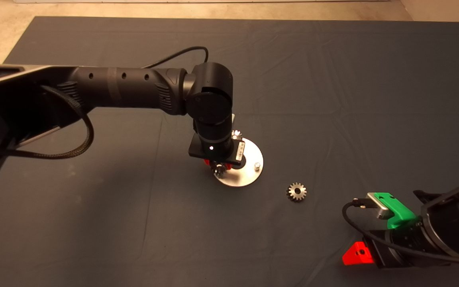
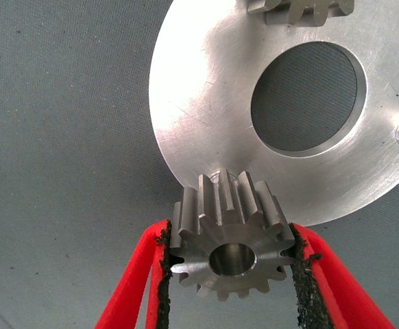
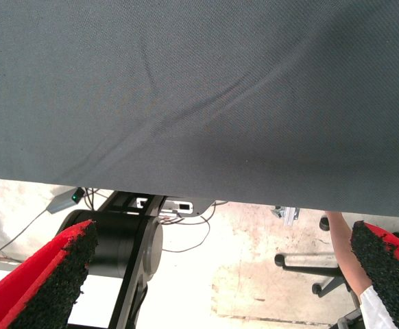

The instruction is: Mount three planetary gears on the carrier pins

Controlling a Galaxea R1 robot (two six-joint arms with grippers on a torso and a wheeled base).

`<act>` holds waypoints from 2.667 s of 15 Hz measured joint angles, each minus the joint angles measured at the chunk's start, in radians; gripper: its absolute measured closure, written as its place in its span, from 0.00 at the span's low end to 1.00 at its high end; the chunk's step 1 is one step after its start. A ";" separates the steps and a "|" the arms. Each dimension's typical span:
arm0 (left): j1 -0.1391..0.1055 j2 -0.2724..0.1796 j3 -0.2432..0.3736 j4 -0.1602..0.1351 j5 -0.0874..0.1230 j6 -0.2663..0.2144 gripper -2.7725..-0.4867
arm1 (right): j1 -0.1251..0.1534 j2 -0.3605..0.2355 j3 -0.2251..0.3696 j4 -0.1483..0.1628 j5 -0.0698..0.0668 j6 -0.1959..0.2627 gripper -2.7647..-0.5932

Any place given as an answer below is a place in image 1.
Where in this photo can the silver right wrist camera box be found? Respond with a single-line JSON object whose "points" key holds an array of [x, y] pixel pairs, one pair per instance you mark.
{"points": [[381, 206]]}

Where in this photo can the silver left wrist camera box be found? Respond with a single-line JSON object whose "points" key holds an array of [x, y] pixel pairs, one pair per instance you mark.
{"points": [[233, 118]]}

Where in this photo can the dark grey table cloth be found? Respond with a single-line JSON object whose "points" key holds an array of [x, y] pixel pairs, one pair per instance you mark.
{"points": [[333, 79]]}

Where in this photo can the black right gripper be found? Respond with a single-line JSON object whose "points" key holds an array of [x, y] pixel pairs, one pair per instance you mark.
{"points": [[383, 251]]}

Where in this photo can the round metal carrier plate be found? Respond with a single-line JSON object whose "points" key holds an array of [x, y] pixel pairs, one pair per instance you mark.
{"points": [[245, 177]]}

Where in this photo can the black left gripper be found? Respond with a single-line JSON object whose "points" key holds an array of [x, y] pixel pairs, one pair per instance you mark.
{"points": [[239, 151]]}

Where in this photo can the green right camera mount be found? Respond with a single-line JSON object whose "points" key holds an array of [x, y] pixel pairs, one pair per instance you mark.
{"points": [[401, 215]]}

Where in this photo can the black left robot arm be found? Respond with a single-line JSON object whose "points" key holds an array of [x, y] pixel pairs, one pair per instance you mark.
{"points": [[134, 85]]}

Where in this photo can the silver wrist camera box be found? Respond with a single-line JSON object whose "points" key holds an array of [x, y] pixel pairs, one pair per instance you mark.
{"points": [[233, 118], [381, 206]]}

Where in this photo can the small steel planetary gear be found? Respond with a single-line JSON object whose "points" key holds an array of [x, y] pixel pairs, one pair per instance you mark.
{"points": [[236, 134], [302, 194], [217, 170]]}

